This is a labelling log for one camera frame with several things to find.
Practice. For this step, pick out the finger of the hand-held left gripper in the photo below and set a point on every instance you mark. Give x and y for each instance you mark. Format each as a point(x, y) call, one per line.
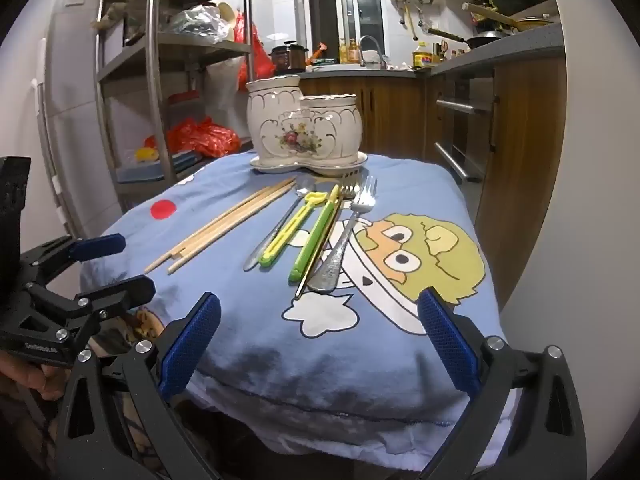
point(100, 245)
point(122, 292)

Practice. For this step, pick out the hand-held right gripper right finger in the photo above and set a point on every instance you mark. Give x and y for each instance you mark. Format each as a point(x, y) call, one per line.
point(447, 340)

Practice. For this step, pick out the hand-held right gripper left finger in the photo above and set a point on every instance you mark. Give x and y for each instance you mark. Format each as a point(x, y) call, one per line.
point(192, 345)

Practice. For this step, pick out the wooden chopstick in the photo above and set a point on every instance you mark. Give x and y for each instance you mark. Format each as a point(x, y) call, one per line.
point(215, 228)
point(200, 235)
point(240, 214)

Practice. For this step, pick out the yellow plastic utensil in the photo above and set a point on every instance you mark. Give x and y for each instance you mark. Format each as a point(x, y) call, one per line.
point(285, 232)

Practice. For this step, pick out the gold fork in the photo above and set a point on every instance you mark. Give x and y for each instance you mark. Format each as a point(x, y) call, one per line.
point(347, 191)

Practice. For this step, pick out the white floral ceramic utensil holder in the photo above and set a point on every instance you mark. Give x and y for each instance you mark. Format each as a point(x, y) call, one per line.
point(280, 110)

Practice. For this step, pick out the person's left hand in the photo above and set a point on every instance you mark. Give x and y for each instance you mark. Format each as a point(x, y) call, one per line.
point(35, 377)

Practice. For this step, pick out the yellow plastic object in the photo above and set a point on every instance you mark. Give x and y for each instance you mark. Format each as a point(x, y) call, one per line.
point(145, 153)

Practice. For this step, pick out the silver spoon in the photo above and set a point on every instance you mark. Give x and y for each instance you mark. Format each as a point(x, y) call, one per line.
point(255, 257)

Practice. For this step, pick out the blue cartoon printed blanket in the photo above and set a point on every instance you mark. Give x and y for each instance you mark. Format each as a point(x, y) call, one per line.
point(300, 355)

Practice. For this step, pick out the silver fork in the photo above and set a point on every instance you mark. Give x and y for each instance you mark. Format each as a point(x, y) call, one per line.
point(325, 275)

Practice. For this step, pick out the green plastic utensil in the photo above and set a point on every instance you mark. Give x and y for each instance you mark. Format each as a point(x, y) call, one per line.
point(312, 240)

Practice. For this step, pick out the plastic container with red lid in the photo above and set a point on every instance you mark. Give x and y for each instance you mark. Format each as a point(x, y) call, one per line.
point(185, 107)

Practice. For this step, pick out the white refrigerator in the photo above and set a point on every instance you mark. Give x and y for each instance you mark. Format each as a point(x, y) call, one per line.
point(75, 85)

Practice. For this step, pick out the metal shelf rack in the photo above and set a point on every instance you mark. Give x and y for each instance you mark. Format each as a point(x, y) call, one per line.
point(155, 60)

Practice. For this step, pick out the wooden lower cabinets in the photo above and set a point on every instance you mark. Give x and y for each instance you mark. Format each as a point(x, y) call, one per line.
point(530, 160)

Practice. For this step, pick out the white ceramic drip tray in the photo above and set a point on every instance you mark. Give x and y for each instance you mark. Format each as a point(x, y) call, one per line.
point(310, 169)

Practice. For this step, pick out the built-in steel oven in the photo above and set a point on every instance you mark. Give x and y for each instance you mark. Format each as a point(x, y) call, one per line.
point(460, 125)

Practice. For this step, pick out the clear plastic bag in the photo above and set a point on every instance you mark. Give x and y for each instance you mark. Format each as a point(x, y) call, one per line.
point(200, 22)

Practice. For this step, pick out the hanging red plastic bag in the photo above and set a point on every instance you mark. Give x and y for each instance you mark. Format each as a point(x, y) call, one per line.
point(257, 55)

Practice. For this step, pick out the electric pressure cooker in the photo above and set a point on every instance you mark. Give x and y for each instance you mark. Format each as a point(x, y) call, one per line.
point(290, 57)

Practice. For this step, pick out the large yellow oil bottle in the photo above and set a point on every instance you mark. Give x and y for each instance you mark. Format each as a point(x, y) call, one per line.
point(422, 57)

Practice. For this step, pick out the row of condiment bottles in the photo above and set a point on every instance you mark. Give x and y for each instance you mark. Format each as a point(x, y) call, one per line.
point(457, 54)

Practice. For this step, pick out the utensil block with scissors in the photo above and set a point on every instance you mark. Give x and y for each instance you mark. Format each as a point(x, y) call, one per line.
point(442, 50)

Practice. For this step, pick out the orange kitchen tool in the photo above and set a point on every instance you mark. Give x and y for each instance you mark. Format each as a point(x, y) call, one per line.
point(320, 52)

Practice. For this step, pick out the black wok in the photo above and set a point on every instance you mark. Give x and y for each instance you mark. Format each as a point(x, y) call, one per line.
point(487, 41)

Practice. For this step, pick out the small yellow liquid bottle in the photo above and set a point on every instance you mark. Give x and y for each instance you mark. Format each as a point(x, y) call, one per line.
point(354, 51)
point(344, 51)

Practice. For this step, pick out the grey kitchen counter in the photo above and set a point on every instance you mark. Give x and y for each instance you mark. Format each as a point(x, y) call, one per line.
point(525, 45)

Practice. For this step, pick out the metal sink faucet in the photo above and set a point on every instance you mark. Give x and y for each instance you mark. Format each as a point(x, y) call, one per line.
point(367, 38)

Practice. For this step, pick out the kitchen window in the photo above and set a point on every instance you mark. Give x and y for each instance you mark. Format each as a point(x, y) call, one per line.
point(370, 0)

